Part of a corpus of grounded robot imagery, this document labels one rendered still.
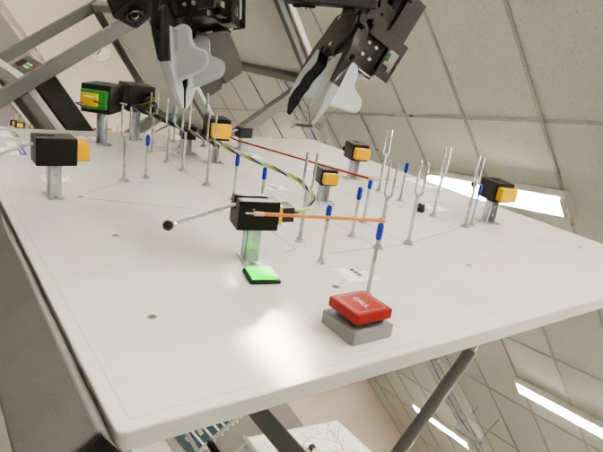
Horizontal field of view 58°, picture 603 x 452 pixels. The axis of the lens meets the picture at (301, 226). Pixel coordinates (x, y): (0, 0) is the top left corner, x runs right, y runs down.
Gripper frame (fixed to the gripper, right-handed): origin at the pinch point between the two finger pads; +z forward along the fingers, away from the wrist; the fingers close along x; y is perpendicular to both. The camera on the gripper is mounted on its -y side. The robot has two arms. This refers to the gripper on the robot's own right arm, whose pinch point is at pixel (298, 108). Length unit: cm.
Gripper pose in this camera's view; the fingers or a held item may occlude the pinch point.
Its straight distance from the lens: 72.3
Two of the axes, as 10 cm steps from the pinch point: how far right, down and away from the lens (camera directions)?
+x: -3.5, -3.4, 8.7
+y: 7.8, 4.1, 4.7
